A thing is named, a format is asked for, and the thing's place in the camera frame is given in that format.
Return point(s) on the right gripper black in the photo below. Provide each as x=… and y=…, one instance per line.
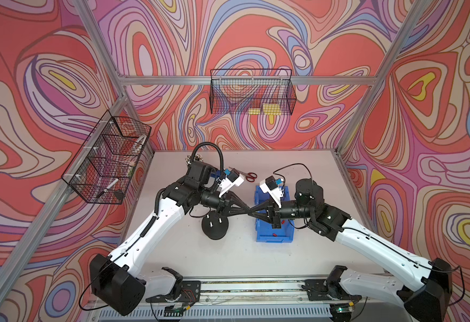
x=268, y=217

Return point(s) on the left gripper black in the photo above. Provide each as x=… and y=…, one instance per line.
x=226, y=200

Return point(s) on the blue plastic bin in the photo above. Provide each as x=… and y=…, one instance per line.
x=263, y=229

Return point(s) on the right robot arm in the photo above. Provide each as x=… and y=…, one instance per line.
x=423, y=287

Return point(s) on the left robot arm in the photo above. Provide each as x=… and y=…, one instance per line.
x=116, y=278

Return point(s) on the black round screw base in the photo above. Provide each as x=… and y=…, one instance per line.
x=215, y=226

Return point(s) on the yellow sticky note pad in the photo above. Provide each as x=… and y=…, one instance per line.
x=271, y=109

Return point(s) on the white marker in basket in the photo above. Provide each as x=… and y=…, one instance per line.
x=105, y=190

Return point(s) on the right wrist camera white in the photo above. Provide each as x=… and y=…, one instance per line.
x=271, y=185

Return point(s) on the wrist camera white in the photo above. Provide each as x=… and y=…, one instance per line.
x=231, y=178
x=271, y=185

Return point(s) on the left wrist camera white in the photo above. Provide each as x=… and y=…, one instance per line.
x=231, y=178

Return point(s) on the red handled scissors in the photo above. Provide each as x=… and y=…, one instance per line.
x=250, y=177

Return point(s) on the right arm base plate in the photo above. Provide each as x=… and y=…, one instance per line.
x=323, y=290

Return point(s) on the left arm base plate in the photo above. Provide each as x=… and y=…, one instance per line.
x=187, y=291

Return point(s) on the black wire basket back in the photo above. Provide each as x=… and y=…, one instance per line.
x=237, y=91

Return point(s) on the black wire basket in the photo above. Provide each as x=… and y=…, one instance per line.
x=112, y=150
x=237, y=91

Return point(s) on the black wire basket left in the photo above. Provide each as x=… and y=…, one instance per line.
x=112, y=150

